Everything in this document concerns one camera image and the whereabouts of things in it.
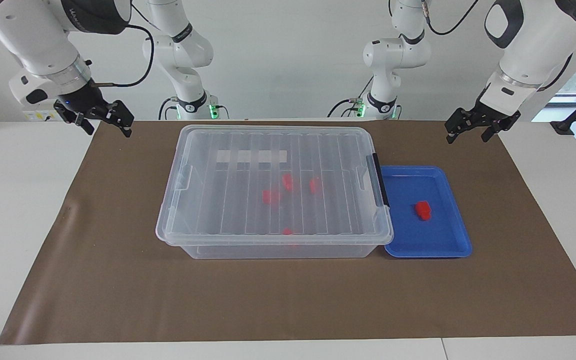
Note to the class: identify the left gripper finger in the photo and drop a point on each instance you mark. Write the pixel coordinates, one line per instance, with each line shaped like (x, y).
(460, 124)
(495, 129)

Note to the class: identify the clear plastic storage box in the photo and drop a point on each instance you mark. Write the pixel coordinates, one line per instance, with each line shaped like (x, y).
(268, 251)

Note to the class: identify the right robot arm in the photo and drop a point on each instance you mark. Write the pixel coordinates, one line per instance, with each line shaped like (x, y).
(43, 45)

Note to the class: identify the red block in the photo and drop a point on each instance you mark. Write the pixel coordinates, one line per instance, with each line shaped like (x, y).
(423, 210)

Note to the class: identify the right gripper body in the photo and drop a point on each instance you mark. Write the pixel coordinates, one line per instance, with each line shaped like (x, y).
(82, 96)

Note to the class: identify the blue plastic tray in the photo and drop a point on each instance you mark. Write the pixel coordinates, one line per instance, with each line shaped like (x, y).
(438, 235)

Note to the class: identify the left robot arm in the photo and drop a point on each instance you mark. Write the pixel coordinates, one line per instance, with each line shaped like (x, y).
(528, 45)

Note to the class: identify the white label sticker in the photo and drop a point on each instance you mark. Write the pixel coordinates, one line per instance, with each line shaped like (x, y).
(273, 156)

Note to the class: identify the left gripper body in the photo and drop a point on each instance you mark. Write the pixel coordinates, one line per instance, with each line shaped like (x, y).
(497, 111)

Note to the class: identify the black box latch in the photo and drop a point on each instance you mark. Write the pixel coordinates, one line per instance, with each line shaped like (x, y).
(381, 182)

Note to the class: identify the white power strip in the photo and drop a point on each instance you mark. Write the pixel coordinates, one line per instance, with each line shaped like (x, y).
(40, 116)

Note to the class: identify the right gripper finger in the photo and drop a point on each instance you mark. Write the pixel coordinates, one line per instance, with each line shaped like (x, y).
(120, 116)
(82, 121)

